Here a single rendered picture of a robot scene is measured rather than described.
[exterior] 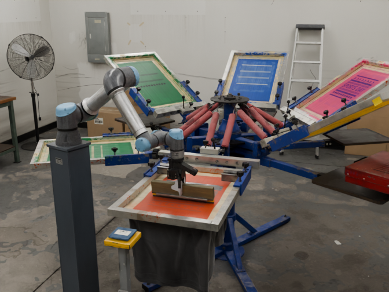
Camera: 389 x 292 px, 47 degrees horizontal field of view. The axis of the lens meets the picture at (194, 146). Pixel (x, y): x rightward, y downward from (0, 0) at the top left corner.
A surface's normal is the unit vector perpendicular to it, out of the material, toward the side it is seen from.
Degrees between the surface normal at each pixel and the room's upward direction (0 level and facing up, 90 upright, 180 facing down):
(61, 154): 90
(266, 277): 0
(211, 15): 90
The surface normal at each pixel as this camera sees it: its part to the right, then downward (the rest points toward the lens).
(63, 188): -0.57, 0.24
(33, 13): 0.95, 0.09
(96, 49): -0.30, 0.28
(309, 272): 0.00, -0.96
